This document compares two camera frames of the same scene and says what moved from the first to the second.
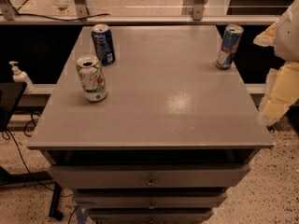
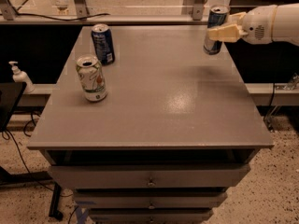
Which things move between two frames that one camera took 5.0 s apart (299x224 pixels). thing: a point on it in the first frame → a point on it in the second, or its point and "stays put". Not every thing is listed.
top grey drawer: x=148 y=175 stays put
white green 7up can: x=92 y=77 stays put
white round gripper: x=289 y=35 → x=258 y=24
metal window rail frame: x=79 y=14 stays put
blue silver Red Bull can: x=229 y=47 → x=217 y=15
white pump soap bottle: x=21 y=77 stays put
